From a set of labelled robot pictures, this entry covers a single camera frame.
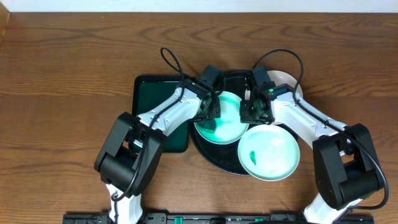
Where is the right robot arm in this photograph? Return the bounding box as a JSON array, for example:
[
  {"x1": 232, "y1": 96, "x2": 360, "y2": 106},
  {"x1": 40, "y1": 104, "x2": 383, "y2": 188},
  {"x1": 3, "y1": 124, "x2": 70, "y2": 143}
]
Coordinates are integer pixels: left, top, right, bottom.
[{"x1": 238, "y1": 81, "x2": 389, "y2": 223}]

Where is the white plate top right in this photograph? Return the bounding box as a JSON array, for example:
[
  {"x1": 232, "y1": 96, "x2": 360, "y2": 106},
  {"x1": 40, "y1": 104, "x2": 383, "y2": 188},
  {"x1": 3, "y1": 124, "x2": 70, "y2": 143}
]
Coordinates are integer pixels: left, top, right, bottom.
[{"x1": 244, "y1": 70, "x2": 303, "y2": 126}]

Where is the green scrubbing sponge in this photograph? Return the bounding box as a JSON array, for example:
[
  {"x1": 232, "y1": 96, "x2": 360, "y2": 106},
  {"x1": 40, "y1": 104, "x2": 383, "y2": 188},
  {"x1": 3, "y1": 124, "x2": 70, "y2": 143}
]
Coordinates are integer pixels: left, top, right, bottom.
[{"x1": 197, "y1": 119, "x2": 217, "y2": 134}]

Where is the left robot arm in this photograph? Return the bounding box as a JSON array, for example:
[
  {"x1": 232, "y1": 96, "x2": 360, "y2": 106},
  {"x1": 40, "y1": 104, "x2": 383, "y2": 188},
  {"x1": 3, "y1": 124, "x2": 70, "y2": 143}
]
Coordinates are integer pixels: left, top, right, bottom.
[{"x1": 94, "y1": 80, "x2": 222, "y2": 223}]

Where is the green plate bottom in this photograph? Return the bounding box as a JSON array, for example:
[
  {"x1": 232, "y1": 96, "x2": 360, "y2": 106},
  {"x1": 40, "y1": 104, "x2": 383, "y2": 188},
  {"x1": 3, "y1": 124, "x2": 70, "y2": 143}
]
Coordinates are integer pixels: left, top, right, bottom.
[{"x1": 238, "y1": 124, "x2": 300, "y2": 182}]

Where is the black rectangular tray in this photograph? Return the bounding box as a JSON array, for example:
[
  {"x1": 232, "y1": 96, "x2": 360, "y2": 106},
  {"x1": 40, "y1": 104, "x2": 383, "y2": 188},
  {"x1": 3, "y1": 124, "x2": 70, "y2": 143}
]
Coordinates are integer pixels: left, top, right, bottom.
[{"x1": 132, "y1": 75, "x2": 189, "y2": 153}]

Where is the green plate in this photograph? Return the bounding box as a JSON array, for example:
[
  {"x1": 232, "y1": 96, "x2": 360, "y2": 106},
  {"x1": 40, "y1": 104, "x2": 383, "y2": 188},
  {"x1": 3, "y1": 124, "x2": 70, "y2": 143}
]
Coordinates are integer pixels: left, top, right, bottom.
[
  {"x1": 194, "y1": 91, "x2": 249, "y2": 144},
  {"x1": 238, "y1": 124, "x2": 300, "y2": 182}
]

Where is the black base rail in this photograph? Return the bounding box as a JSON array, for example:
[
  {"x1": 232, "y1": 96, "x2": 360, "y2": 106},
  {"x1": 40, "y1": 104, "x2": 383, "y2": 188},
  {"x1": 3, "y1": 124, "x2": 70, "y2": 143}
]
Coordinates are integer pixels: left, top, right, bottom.
[{"x1": 62, "y1": 212, "x2": 376, "y2": 224}]

